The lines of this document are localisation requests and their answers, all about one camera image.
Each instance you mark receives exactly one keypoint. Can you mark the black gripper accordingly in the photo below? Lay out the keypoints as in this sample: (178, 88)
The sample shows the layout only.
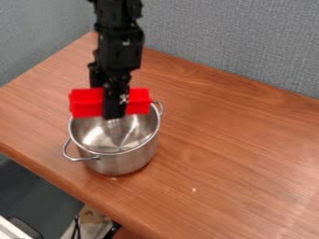
(117, 58)

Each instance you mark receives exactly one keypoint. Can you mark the red rectangular block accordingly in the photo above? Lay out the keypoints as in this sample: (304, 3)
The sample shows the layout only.
(86, 102)

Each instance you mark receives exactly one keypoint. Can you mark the stainless steel pot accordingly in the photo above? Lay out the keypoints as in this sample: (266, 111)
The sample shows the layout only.
(115, 146)

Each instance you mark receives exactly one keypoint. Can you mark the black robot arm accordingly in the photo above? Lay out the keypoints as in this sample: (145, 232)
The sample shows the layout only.
(117, 14)

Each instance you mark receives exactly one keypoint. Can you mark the white object bottom left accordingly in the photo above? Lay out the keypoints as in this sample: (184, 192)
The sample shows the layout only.
(14, 228)

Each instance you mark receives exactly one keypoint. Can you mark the table leg bracket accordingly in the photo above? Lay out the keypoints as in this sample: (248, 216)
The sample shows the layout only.
(95, 224)

